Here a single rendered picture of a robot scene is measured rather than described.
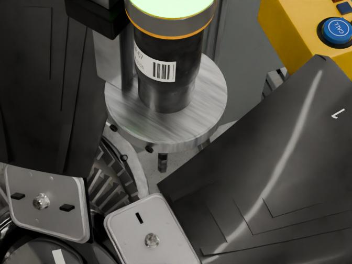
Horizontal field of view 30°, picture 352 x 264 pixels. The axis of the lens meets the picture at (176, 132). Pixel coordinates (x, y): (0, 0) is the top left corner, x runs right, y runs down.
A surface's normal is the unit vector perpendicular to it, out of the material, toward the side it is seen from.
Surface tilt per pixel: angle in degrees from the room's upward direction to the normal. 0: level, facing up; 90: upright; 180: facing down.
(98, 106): 50
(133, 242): 1
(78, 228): 60
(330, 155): 13
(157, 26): 90
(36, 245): 40
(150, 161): 0
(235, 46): 90
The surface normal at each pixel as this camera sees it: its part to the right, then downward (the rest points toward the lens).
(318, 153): 0.11, -0.33
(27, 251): -0.43, -0.81
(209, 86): 0.04, -0.51
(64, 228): -0.53, 0.30
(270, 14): -0.93, 0.30
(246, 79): 0.37, 0.80
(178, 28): 0.14, 0.85
